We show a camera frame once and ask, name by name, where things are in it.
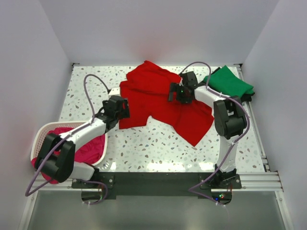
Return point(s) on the folded green t shirt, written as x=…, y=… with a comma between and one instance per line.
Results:
x=227, y=82

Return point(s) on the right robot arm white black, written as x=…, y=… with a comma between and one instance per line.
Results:
x=231, y=122

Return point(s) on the folded black t shirt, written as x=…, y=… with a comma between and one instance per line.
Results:
x=247, y=98

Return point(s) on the white perforated laundry basket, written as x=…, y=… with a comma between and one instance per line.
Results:
x=40, y=136

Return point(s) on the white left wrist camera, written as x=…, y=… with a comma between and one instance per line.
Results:
x=114, y=91

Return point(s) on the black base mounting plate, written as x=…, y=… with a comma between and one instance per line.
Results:
x=110, y=185

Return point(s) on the magenta t shirt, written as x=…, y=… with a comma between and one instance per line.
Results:
x=89, y=153

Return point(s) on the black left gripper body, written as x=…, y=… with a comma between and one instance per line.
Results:
x=124, y=113

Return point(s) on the red t shirt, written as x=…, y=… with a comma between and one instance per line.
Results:
x=147, y=90

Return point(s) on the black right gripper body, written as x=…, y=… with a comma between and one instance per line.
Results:
x=184, y=98

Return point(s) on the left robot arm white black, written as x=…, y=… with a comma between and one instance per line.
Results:
x=56, y=156

